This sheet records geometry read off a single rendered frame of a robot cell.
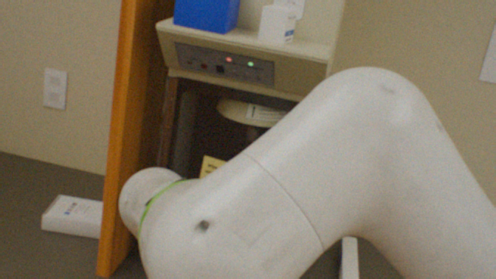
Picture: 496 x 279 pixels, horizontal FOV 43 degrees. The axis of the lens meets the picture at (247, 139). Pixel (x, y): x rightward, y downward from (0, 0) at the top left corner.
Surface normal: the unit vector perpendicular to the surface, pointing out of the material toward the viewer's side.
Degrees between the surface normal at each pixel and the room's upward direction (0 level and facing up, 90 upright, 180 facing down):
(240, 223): 48
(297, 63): 135
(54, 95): 90
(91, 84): 90
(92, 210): 0
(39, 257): 0
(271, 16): 90
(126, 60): 90
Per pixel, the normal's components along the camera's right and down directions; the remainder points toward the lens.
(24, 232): 0.16, -0.93
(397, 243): -0.52, 0.53
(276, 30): -0.40, 0.25
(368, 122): -0.09, -0.20
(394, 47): -0.20, 0.30
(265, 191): 0.02, -0.44
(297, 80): -0.26, 0.87
